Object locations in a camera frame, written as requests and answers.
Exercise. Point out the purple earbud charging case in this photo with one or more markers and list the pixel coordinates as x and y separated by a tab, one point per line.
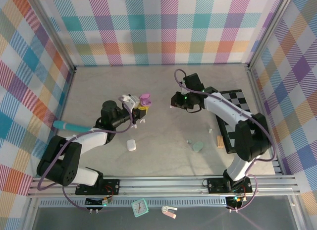
144	97

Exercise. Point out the white earbud charging case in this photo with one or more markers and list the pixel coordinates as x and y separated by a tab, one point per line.
131	145

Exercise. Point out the green earbud charging case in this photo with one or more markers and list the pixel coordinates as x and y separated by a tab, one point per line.
198	146

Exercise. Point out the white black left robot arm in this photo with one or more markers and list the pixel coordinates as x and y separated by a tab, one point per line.
91	139

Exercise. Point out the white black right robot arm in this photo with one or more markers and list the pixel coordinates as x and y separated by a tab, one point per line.
223	106

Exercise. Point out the black grey chessboard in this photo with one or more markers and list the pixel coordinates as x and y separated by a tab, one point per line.
237	101

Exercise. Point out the small wooden block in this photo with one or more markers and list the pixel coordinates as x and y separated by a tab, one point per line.
220	142

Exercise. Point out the teal pen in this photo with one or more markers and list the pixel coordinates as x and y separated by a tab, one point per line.
69	126

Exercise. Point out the small controller board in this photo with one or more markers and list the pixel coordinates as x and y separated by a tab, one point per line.
236	200
104	201

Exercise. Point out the teal alarm clock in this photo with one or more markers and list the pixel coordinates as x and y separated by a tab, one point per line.
140	207

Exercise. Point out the white pink small tool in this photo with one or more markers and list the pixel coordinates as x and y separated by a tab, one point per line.
164	209

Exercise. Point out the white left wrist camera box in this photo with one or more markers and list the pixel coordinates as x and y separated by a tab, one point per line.
131	101

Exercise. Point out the aluminium rear rail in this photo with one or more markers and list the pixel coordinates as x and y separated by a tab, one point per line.
161	64

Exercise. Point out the aluminium side rail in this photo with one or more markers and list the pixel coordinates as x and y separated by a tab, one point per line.
259	103
65	98

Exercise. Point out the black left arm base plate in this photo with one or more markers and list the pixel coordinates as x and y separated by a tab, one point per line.
112	186

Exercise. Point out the aluminium mounting rail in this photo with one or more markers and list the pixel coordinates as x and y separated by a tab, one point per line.
161	185

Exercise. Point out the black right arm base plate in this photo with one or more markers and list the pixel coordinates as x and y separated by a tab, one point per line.
214	185

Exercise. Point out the aluminium frame post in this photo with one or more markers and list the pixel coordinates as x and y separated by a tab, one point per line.
55	34
269	29

